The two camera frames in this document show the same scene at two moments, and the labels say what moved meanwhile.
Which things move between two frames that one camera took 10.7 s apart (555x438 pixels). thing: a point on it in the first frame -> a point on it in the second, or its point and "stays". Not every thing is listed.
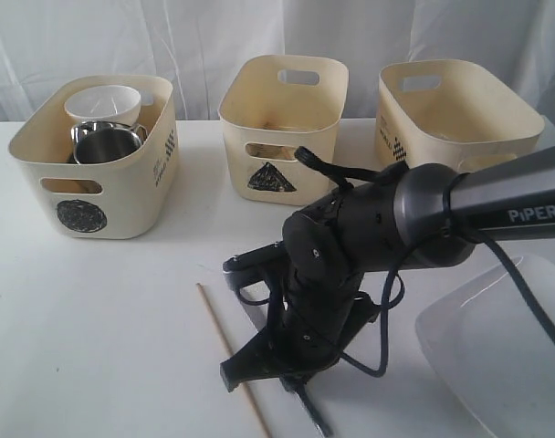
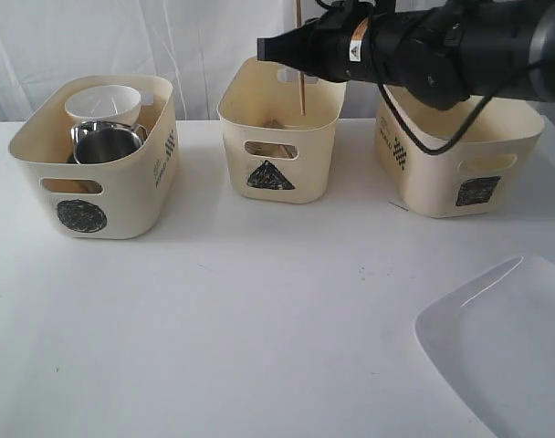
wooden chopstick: [254, 402] -> [298, 24]
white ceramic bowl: [105, 103] stays
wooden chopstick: [271, 151] stays
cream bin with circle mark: [123, 200] stays
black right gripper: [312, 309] -> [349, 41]
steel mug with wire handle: [99, 141] stays
